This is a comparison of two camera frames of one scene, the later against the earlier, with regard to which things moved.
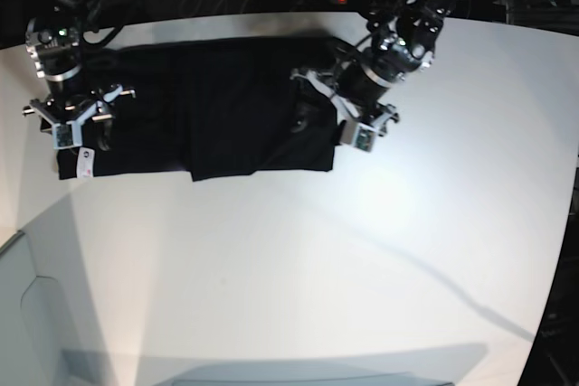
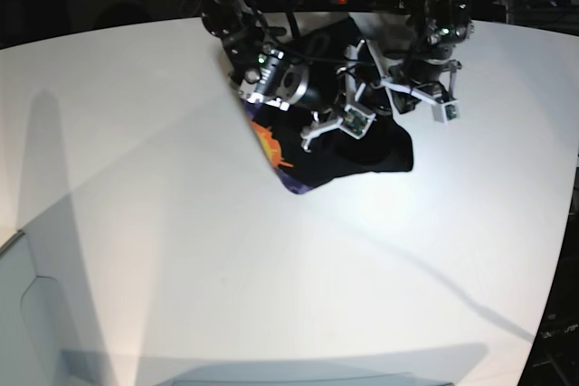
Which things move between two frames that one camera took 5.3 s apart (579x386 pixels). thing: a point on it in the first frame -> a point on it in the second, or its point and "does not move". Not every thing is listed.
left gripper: x=88 y=108 -> x=359 y=73
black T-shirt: x=213 y=108 -> x=332 y=153
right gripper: x=356 y=93 -> x=432 y=82
